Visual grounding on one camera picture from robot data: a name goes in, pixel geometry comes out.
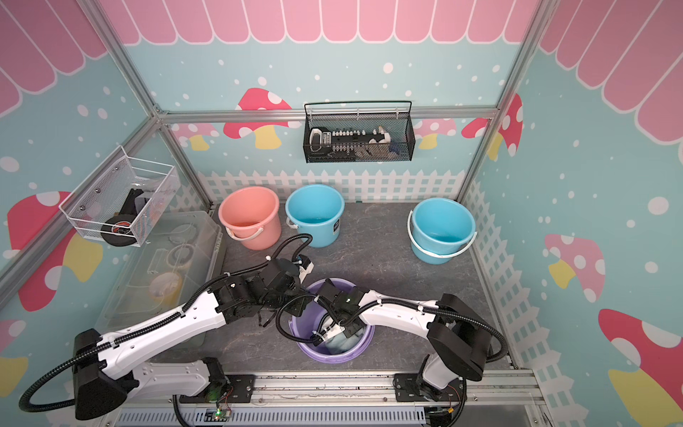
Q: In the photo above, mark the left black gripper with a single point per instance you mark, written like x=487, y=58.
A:
x=297, y=308

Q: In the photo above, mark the clear plastic storage box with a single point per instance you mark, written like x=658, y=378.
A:
x=177, y=259

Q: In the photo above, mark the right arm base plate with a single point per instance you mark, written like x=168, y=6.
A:
x=410, y=388

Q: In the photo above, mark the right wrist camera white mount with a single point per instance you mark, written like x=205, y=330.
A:
x=332, y=334

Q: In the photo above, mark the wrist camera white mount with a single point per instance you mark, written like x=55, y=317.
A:
x=332, y=334
x=306, y=266

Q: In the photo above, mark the black wire mesh basket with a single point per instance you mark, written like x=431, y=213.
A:
x=362, y=131

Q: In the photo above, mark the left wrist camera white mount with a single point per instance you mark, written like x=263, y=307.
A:
x=306, y=266

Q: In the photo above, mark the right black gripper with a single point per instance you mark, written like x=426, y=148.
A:
x=349, y=333

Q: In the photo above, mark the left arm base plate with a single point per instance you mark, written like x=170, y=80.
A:
x=231, y=389

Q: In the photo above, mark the blue bucket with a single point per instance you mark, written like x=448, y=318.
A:
x=316, y=209
x=440, y=230

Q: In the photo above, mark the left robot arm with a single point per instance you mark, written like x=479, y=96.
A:
x=114, y=367

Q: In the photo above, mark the light green cloth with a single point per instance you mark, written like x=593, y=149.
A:
x=341, y=344

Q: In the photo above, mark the black tape dispenser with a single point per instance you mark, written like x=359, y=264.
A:
x=118, y=230

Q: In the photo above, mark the pink plastic bucket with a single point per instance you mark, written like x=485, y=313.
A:
x=251, y=217

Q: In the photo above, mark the purple bucket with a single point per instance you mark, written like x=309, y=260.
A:
x=304, y=327

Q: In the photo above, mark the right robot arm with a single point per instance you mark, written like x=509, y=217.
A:
x=462, y=342

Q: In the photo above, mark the white wire basket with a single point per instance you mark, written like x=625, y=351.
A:
x=103, y=192

